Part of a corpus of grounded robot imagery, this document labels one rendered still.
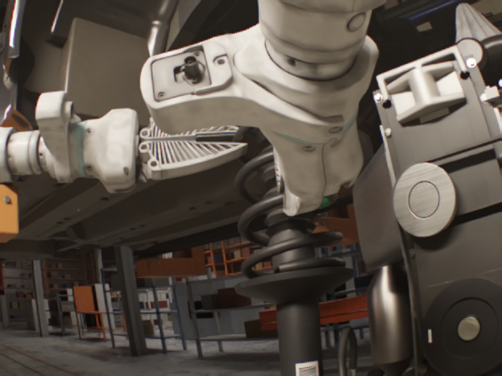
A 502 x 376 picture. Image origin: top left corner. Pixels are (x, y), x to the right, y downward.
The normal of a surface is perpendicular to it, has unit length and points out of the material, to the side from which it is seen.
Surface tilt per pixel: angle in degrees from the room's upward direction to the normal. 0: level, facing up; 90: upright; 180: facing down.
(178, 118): 171
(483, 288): 90
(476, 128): 90
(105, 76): 90
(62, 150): 134
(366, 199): 90
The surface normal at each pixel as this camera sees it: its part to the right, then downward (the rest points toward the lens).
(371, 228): -0.89, 0.00
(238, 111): -0.06, 0.93
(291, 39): -0.51, 0.81
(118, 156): 0.17, -0.47
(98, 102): 0.73, -0.26
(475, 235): -0.67, -0.10
